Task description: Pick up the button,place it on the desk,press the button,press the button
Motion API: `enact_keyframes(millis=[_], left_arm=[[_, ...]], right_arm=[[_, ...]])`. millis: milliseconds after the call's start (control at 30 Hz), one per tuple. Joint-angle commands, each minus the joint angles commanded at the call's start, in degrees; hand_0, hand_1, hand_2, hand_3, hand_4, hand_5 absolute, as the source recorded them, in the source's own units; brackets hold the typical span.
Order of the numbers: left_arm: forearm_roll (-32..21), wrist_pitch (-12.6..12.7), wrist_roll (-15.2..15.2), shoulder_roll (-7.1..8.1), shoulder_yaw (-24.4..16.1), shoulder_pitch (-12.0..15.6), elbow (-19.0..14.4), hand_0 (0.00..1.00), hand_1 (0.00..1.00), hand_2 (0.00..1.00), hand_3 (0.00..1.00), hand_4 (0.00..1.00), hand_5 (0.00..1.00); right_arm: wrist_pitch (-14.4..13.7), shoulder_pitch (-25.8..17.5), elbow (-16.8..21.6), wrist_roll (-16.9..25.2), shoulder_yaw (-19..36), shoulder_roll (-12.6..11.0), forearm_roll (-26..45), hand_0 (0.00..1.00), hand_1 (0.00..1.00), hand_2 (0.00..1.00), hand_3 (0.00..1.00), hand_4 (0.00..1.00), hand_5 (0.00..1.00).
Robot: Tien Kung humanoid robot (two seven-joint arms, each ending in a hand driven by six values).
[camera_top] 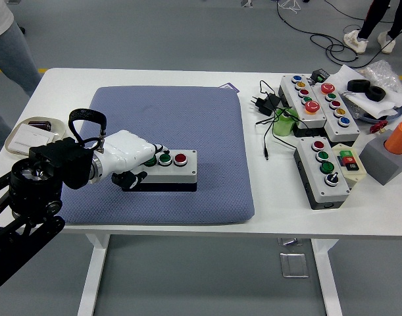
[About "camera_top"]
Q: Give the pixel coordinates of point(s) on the small white floor item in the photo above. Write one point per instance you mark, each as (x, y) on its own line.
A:
(246, 3)

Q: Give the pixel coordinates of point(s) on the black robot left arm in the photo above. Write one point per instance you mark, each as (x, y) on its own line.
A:
(56, 161)

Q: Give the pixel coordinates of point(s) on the five-button box orange-ringed mushroom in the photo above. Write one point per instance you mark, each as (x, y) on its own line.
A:
(314, 118)

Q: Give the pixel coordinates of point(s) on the beige green red switch box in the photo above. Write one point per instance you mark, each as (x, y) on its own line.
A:
(357, 174)

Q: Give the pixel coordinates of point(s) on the four-button box with selector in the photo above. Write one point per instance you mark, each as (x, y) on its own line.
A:
(335, 192)

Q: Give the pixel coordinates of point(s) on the white wall switch plate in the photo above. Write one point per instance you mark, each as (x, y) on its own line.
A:
(29, 140)

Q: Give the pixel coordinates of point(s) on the black office chair base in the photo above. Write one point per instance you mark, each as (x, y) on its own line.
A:
(22, 30)

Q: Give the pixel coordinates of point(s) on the metal floor socket plate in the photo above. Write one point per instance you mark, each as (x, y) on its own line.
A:
(294, 265)

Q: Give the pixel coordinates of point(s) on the black power adapter plug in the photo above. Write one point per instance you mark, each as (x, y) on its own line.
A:
(264, 103)

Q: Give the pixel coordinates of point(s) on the dark red small cylinder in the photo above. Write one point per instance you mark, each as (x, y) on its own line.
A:
(39, 125)

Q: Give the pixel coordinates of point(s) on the purple white label card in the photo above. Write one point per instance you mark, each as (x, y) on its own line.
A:
(228, 87)

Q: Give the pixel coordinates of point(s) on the orange cylinder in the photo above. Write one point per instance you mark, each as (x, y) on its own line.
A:
(399, 138)

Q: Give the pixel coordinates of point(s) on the small black terminal module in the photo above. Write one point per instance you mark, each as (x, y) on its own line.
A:
(319, 75)

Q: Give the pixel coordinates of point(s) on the green plastic cylinder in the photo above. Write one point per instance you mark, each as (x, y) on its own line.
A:
(281, 126)

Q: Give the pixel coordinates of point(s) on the grey block holder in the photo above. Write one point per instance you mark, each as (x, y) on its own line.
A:
(381, 164)

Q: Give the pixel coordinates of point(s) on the small metal floor plate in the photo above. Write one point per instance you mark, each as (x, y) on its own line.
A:
(289, 242)

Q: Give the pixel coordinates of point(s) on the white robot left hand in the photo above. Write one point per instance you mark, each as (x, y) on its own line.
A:
(125, 148)

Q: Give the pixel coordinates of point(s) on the blue-rimmed round plate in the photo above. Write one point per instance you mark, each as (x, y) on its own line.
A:
(389, 116)

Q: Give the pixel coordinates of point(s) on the beige oval tray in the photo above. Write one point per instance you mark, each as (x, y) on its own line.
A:
(57, 126)

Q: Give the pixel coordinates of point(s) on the person in white shoes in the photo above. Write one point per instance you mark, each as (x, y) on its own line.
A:
(371, 16)

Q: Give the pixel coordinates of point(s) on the blue-grey textured mat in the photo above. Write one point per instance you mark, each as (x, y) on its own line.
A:
(194, 125)

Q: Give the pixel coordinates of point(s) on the white foam sheet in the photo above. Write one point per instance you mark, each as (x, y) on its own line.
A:
(342, 79)

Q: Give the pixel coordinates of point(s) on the grey four-button control box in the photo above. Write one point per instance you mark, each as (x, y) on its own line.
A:
(181, 174)

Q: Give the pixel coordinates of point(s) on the five-button box red mushroom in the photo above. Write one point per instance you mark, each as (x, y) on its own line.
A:
(348, 130)

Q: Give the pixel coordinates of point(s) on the white table leg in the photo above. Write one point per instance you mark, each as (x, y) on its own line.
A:
(92, 273)
(327, 279)

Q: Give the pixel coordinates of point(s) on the clear bubble wrap bag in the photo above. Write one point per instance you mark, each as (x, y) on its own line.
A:
(383, 74)

